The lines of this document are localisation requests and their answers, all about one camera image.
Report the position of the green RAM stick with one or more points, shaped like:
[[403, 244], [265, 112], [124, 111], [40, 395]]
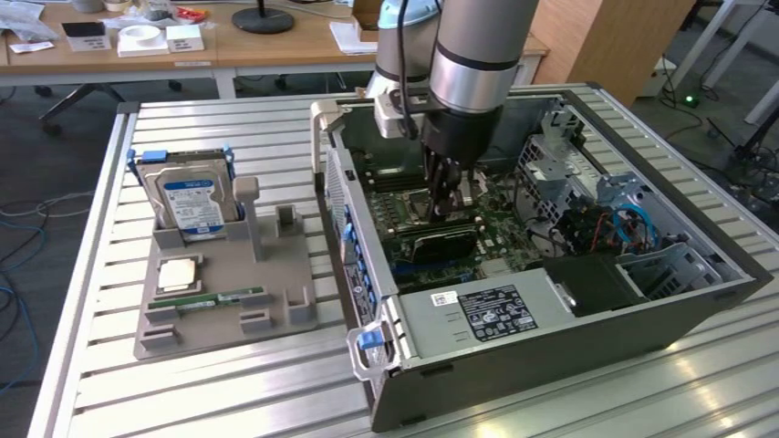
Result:
[[200, 300], [413, 228]]

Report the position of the dark wheeled chair base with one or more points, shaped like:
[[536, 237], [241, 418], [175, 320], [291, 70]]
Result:
[[67, 104]]

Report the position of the grey parts rack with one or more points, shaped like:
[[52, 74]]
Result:
[[231, 274]]

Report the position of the silver CPU chip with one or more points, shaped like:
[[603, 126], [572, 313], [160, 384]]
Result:
[[179, 276]]

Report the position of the white box black lid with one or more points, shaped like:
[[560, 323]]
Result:
[[88, 43]]

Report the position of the flat white box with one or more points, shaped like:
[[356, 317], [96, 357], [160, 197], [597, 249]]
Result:
[[143, 51]]

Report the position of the blue card retention latch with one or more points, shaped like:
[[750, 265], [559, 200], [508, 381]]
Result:
[[348, 232]]

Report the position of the dark small bag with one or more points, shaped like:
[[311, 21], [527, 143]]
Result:
[[155, 13]]

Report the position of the grey power supply unit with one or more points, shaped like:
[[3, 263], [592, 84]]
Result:
[[437, 328]]

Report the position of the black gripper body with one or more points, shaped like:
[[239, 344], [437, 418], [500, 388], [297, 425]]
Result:
[[463, 137]]

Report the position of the silver chipset heatsink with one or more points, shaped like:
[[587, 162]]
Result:
[[499, 268]]

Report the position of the clear plastic bag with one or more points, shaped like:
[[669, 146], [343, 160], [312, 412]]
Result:
[[24, 23]]

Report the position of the white paper stack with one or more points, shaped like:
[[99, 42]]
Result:
[[349, 41]]

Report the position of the white desk frame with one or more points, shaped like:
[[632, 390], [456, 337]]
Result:
[[728, 43]]

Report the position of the grey open PC case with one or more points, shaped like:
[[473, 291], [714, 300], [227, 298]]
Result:
[[547, 365]]

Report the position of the CPU socket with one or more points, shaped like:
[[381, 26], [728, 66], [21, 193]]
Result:
[[416, 205]]

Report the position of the beige tape roll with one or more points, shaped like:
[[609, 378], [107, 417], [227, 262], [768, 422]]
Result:
[[115, 5]]

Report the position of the grey cup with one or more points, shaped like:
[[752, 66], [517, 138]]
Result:
[[88, 5]]

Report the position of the white cube box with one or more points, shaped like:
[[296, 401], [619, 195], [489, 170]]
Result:
[[183, 34]]

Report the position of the green motherboard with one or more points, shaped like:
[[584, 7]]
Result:
[[504, 242]]

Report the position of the black round lamp base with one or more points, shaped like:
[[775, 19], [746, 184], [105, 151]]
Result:
[[261, 23]]

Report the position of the red white card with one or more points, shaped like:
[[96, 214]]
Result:
[[31, 47]]

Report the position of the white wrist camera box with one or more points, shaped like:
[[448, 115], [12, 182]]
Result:
[[389, 118]]

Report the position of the black device green light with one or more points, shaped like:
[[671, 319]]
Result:
[[690, 98]]

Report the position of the brown cardboard box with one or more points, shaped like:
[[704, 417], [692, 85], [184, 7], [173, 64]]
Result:
[[365, 13]]

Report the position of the black green graphics card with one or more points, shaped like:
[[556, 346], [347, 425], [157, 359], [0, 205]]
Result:
[[444, 248]]

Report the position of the hard disk blue carrier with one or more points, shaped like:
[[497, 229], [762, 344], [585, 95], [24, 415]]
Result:
[[188, 196]]

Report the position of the blue expansion slot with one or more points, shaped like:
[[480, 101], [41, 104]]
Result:
[[403, 268]]

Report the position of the silver disk bay cage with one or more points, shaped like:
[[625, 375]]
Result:
[[547, 173]]

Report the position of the wooden office desk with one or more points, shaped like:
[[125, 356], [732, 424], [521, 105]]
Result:
[[273, 50], [60, 61]]

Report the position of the silver drive bay bracket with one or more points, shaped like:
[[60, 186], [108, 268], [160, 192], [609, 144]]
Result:
[[669, 269]]

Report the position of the white box red button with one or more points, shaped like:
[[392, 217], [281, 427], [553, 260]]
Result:
[[663, 77]]

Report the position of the red small object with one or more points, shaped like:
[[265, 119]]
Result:
[[188, 14]]

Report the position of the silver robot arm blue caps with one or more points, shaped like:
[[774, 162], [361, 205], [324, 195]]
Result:
[[480, 45]]

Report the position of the white tape roll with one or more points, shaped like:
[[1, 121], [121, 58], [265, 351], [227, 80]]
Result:
[[128, 36]]

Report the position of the black floor stand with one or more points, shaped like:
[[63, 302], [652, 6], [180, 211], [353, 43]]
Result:
[[755, 150]]

